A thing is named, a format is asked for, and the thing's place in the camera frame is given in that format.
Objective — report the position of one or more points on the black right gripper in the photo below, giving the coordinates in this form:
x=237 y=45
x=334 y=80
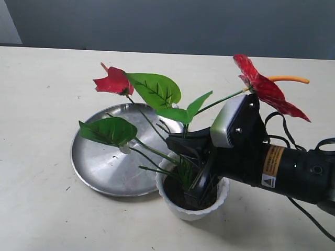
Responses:
x=243 y=164

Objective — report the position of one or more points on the white scalloped plastic pot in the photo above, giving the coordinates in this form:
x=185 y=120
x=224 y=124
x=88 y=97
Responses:
x=180 y=169

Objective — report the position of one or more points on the dark potting soil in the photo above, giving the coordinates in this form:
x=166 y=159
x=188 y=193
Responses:
x=175 y=194

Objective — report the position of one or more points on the round stainless steel plate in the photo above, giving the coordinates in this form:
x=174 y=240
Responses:
x=109 y=171

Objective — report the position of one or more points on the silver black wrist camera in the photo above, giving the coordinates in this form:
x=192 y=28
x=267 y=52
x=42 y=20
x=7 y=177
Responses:
x=235 y=121

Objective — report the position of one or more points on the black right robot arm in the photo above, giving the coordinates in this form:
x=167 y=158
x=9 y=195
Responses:
x=299 y=174

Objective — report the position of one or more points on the artificial red anthurium plant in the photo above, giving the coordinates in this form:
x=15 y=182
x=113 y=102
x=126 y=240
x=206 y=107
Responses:
x=162 y=94

